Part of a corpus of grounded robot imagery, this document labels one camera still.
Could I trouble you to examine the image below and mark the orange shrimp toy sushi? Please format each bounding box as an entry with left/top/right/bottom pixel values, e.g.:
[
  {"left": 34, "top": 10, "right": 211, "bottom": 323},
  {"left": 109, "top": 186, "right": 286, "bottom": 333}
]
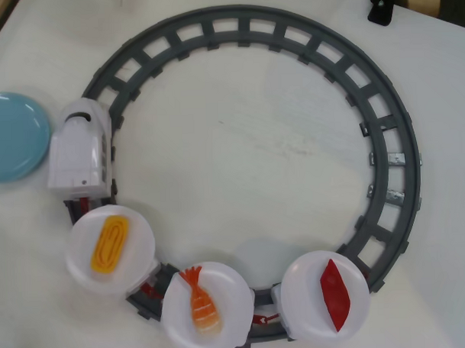
[{"left": 177, "top": 266, "right": 225, "bottom": 336}]

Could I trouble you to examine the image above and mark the yellow egg toy sushi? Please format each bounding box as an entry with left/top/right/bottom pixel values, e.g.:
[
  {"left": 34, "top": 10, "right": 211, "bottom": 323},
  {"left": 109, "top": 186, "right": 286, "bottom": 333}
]
[{"left": 88, "top": 214, "right": 132, "bottom": 276}]

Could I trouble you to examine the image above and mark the red tuna toy sushi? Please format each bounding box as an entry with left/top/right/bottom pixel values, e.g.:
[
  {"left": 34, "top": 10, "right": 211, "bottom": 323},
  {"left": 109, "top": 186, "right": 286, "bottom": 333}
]
[{"left": 319, "top": 258, "right": 354, "bottom": 332}]

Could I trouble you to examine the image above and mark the white toy Shinkansen locomotive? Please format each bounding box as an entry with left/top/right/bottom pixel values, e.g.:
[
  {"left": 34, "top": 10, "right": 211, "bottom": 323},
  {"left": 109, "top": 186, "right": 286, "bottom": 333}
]
[{"left": 44, "top": 97, "right": 115, "bottom": 198}]

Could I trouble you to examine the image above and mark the round blue dish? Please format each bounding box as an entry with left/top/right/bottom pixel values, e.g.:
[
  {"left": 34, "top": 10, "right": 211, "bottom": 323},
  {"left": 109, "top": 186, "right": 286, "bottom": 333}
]
[{"left": 0, "top": 88, "right": 54, "bottom": 185}]

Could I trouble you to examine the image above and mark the grey circular toy track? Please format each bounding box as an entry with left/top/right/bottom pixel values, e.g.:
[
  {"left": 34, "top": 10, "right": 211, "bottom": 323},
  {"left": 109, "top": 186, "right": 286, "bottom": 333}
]
[{"left": 57, "top": 0, "right": 431, "bottom": 348}]

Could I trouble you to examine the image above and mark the black table clamp bracket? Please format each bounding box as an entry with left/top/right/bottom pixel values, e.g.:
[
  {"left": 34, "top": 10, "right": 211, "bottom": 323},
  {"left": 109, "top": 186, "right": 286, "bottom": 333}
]
[{"left": 367, "top": 0, "right": 395, "bottom": 27}]

